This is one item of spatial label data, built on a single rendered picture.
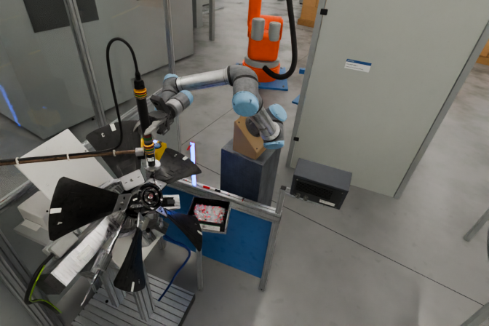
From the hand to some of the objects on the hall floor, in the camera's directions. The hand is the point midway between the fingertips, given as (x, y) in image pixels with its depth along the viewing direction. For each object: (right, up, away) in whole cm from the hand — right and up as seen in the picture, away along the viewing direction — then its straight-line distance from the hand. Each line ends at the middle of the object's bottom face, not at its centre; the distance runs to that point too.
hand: (140, 129), depth 111 cm
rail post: (+53, -113, +106) cm, 164 cm away
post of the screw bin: (+7, -112, +103) cm, 152 cm away
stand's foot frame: (-33, -121, +86) cm, 152 cm away
